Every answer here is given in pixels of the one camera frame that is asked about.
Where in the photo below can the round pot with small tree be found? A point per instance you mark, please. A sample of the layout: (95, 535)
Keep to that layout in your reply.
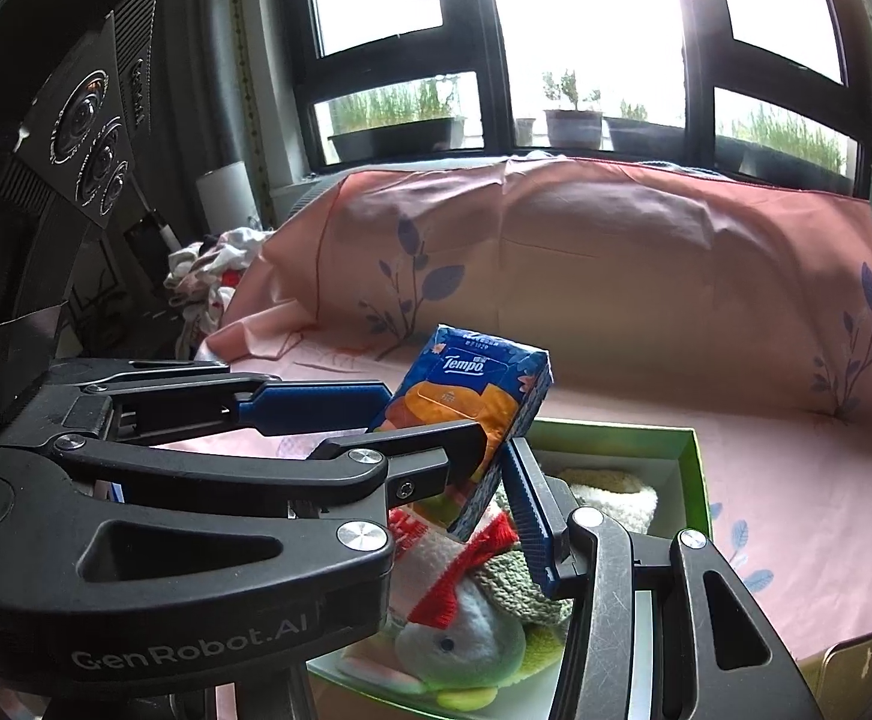
(572, 129)

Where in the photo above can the long planter with grass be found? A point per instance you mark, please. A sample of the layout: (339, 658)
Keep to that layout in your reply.
(788, 159)
(394, 136)

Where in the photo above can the pile of clothes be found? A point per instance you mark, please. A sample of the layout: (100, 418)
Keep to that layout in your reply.
(211, 262)

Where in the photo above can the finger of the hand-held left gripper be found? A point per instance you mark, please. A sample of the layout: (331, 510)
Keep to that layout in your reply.
(406, 461)
(316, 405)

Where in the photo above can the red white knitted cloth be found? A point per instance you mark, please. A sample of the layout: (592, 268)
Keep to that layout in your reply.
(436, 562)

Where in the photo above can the green knitted cloth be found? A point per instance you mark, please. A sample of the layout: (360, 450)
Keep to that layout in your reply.
(511, 585)

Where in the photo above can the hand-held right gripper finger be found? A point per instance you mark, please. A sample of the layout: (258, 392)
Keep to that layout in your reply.
(529, 525)

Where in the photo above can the gold tin box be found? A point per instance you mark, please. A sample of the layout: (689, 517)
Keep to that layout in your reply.
(856, 679)

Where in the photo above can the black framed window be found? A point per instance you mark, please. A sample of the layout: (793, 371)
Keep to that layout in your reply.
(496, 52)

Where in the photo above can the green cardboard box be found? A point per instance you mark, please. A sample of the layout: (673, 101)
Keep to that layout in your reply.
(698, 480)

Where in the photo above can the white roll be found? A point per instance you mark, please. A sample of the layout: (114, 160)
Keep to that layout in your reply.
(226, 195)

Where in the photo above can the dark trough planter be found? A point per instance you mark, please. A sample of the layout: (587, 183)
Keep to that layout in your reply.
(646, 136)

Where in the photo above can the blue tissue pack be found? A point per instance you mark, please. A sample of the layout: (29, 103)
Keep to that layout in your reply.
(466, 382)

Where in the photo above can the pink leaf print pillow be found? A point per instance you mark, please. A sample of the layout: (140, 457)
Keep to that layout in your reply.
(631, 255)

